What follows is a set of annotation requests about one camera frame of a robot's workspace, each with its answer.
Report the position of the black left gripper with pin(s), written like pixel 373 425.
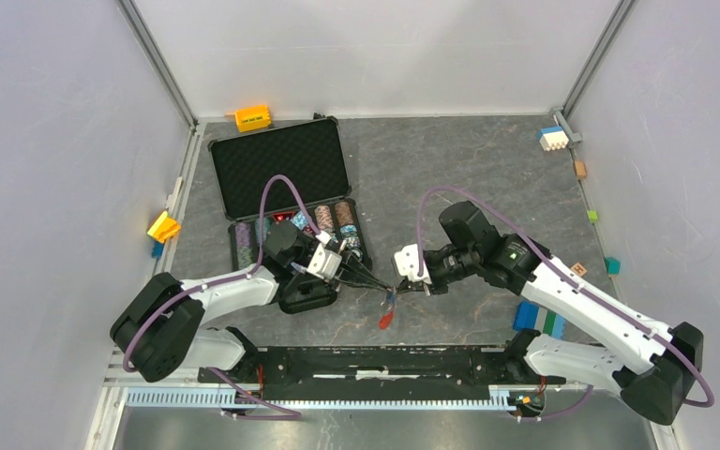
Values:
pixel 354 271

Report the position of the wooden letter cube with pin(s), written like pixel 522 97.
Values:
pixel 579 269

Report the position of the green small cube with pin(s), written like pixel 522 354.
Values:
pixel 592 216

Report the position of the blue white toy block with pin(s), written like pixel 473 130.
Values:
pixel 553 138

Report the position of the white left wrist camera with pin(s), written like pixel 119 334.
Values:
pixel 326 258

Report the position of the black poker chip case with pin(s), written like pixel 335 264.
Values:
pixel 295 173

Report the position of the blue green white brick stack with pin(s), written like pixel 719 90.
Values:
pixel 531 316

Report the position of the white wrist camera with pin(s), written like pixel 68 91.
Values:
pixel 407 263
pixel 326 258

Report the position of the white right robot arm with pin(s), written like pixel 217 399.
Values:
pixel 650 365

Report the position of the teal small cube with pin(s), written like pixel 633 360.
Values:
pixel 613 265

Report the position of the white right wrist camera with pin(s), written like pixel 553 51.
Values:
pixel 407 263

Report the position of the brown wooden cube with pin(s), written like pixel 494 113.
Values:
pixel 580 170

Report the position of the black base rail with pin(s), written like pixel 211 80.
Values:
pixel 410 373

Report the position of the yellow orange toy block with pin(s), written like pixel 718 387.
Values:
pixel 163 228

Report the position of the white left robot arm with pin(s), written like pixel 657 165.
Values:
pixel 164 328

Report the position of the small blue block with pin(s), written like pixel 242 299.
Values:
pixel 157 250

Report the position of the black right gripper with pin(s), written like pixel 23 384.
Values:
pixel 435 287

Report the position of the metal keyring tool red handle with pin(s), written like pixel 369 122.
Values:
pixel 388 313

